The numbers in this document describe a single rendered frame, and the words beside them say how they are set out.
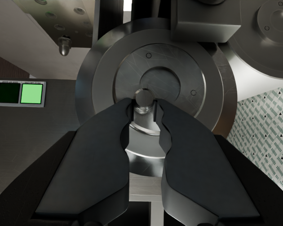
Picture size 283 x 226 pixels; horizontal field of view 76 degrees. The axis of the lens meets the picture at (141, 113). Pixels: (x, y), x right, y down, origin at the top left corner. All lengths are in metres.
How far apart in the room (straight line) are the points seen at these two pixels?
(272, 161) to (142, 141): 0.22
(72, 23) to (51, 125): 0.26
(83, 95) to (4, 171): 0.45
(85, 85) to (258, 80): 0.17
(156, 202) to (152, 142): 0.38
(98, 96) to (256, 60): 0.15
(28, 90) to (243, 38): 0.50
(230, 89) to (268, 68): 0.04
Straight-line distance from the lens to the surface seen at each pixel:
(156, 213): 0.53
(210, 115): 0.17
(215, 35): 0.18
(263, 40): 0.22
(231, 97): 0.18
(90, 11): 0.42
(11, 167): 0.59
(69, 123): 0.52
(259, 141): 0.34
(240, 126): 0.39
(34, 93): 0.56
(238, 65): 0.20
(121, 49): 0.17
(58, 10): 0.48
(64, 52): 0.56
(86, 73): 0.17
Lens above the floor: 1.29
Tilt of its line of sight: 7 degrees down
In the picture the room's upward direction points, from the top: 178 degrees counter-clockwise
